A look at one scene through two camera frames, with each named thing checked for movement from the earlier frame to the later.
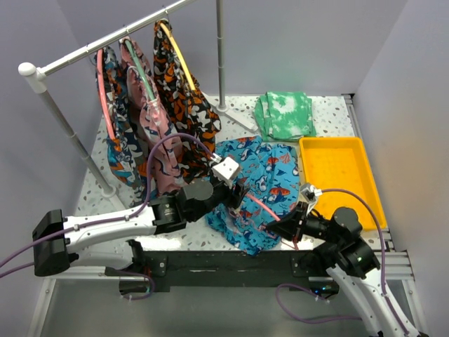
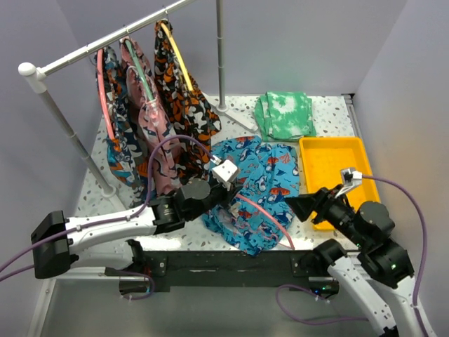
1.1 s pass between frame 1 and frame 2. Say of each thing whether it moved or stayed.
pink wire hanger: moved
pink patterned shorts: stayed
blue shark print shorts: stayed
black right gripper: moved
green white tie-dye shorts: stayed
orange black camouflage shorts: stayed
